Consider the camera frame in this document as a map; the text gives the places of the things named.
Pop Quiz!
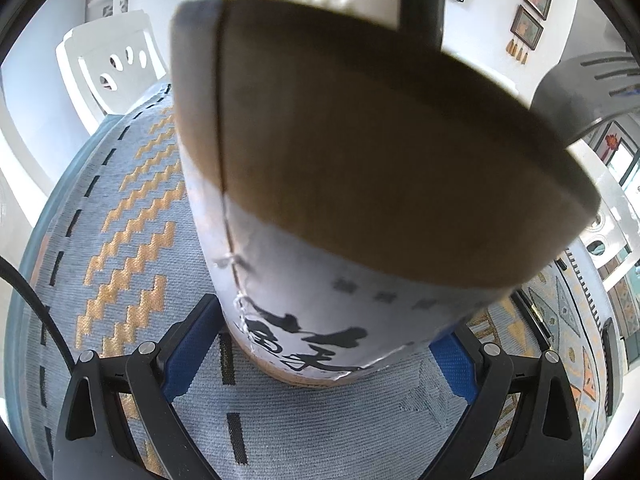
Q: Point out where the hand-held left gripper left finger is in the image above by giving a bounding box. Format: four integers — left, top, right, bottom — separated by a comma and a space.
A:
52, 294, 236, 480

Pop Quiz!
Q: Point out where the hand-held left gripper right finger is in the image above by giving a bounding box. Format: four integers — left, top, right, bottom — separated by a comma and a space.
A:
432, 327, 586, 480

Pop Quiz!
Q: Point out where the bamboo utensil holder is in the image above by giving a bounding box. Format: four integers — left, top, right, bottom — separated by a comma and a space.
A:
170, 0, 601, 392

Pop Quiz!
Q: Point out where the patterned blue table mat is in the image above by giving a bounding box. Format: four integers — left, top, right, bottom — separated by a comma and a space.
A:
22, 85, 618, 480

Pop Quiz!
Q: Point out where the white plastic chair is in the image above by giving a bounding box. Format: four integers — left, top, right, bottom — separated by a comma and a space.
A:
55, 10, 168, 133

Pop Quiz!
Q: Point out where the black braided cable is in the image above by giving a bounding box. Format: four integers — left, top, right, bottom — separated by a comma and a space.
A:
0, 255, 78, 378

